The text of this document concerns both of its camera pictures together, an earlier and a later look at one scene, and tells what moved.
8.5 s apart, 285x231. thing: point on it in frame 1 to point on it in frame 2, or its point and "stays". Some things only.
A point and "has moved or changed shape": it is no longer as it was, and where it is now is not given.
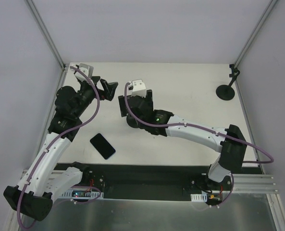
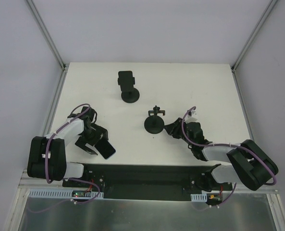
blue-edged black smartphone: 105,149 stays
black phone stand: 226,92 has moved or changed shape
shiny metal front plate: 241,211 stays
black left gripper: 102,90 to 94,140
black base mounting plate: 178,182 stays
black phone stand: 133,122 has moved or changed shape
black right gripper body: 122,106 to 180,130
